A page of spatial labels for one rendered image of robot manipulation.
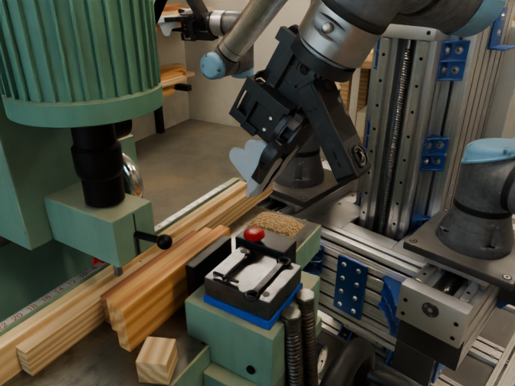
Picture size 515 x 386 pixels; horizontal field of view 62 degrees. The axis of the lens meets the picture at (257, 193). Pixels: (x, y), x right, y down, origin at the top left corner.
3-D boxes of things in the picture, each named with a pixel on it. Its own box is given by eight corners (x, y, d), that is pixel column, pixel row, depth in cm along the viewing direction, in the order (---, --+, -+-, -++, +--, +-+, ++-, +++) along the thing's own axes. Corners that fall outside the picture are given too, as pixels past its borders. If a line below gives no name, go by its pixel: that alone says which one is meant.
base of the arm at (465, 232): (452, 216, 105) (460, 179, 101) (520, 238, 96) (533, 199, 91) (425, 240, 95) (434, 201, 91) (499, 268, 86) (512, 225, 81)
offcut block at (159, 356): (149, 355, 55) (146, 335, 54) (178, 358, 55) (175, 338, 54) (138, 382, 52) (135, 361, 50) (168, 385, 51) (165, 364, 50)
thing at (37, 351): (32, 377, 53) (24, 353, 51) (23, 370, 53) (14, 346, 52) (273, 191, 98) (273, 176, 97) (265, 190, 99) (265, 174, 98)
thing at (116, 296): (120, 334, 59) (114, 302, 56) (111, 329, 60) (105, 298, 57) (214, 256, 76) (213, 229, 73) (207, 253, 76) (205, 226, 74)
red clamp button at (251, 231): (257, 245, 58) (257, 238, 57) (239, 239, 59) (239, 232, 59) (268, 235, 60) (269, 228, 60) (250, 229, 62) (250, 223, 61)
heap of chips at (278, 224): (289, 240, 80) (290, 232, 79) (244, 227, 85) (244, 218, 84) (306, 224, 85) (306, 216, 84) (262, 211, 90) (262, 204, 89)
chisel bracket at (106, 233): (121, 279, 56) (111, 223, 52) (54, 247, 63) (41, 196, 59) (160, 251, 62) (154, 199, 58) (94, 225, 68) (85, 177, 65)
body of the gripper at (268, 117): (259, 105, 55) (306, 21, 48) (309, 147, 54) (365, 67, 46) (224, 119, 50) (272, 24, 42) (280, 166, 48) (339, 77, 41)
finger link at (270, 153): (263, 167, 54) (296, 113, 49) (273, 176, 54) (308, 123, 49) (242, 179, 51) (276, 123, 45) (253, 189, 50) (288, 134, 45)
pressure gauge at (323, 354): (314, 390, 85) (316, 361, 81) (296, 382, 86) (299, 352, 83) (326, 368, 89) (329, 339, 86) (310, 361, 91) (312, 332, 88)
